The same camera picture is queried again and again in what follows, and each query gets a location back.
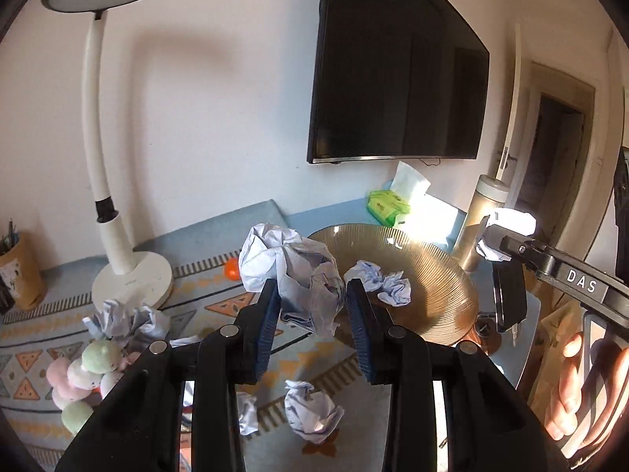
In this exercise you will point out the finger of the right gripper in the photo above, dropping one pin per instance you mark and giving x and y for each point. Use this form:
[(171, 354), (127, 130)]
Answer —
[(510, 295)]

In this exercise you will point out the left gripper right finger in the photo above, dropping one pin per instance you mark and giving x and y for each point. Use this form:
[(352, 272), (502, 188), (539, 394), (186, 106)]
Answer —
[(489, 427)]

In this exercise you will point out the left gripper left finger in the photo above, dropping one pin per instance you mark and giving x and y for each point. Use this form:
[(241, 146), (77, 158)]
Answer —
[(136, 427)]

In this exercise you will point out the three-ball dango plush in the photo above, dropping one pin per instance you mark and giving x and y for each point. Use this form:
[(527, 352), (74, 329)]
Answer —
[(71, 401)]

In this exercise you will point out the three-ball dango plush faces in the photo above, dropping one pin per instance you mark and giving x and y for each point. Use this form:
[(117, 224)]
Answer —
[(101, 366)]

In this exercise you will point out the paper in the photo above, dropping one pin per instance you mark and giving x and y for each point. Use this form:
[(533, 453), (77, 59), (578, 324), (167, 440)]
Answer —
[(129, 328), (393, 289)]

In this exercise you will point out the paper ball front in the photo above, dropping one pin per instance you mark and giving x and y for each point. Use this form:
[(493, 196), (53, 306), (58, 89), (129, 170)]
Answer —
[(310, 286)]

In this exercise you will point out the person right hand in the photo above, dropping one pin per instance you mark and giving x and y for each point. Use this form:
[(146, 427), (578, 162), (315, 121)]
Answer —
[(582, 390)]

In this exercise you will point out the gold ribbed bowl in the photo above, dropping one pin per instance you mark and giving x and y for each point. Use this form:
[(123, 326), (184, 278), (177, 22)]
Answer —
[(443, 304)]

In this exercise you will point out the metal thermos bottle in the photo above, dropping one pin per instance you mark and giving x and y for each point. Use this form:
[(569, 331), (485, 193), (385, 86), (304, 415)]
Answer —
[(490, 194)]

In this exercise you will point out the white door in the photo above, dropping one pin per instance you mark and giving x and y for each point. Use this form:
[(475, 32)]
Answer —
[(517, 113)]

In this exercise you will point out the green tissue pack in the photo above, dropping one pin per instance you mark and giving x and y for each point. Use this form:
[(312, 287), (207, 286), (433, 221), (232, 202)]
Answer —
[(386, 207)]

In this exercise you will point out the patterned woven table mat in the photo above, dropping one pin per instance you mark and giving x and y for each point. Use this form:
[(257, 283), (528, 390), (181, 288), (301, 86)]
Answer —
[(203, 299)]

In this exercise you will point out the small crumpled paper ball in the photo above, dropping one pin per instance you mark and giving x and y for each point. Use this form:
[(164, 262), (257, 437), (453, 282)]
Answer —
[(311, 413)]

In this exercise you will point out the small orange tangerine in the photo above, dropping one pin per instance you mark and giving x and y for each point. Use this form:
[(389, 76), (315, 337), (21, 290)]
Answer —
[(231, 269)]

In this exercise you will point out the brown paper pen holder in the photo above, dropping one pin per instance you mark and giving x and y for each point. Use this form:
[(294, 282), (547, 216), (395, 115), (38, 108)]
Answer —
[(21, 275)]

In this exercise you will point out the black wall television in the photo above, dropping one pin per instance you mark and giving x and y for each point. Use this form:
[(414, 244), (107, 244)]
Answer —
[(396, 79)]

